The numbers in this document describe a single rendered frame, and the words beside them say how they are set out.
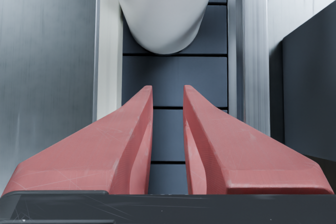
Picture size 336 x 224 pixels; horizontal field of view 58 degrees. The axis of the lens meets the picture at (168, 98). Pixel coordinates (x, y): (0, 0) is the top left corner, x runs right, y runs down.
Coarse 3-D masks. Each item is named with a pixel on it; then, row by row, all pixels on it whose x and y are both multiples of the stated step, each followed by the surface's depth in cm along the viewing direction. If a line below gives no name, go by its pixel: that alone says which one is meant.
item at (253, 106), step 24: (240, 0) 14; (264, 0) 14; (240, 24) 14; (264, 24) 14; (240, 48) 14; (264, 48) 14; (240, 72) 14; (264, 72) 13; (240, 96) 14; (264, 96) 13; (240, 120) 14; (264, 120) 13
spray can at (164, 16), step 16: (128, 0) 13; (144, 0) 12; (160, 0) 12; (176, 0) 12; (192, 0) 13; (208, 0) 16; (128, 16) 16; (144, 16) 14; (160, 16) 14; (176, 16) 14; (192, 16) 15; (144, 32) 17; (160, 32) 16; (176, 32) 17; (192, 32) 19; (144, 48) 21; (160, 48) 20; (176, 48) 20
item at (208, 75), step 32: (224, 0) 22; (128, 32) 22; (224, 32) 22; (128, 64) 22; (160, 64) 22; (192, 64) 22; (224, 64) 22; (128, 96) 22; (160, 96) 22; (224, 96) 22; (160, 128) 21; (160, 160) 21; (160, 192) 21
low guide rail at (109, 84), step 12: (108, 0) 19; (108, 12) 18; (120, 12) 19; (108, 24) 18; (120, 24) 19; (108, 36) 18; (120, 36) 19; (108, 48) 18; (120, 48) 19; (108, 60) 18; (120, 60) 19; (108, 72) 18; (120, 72) 19; (108, 84) 18; (120, 84) 20; (108, 96) 18; (120, 96) 20; (108, 108) 18
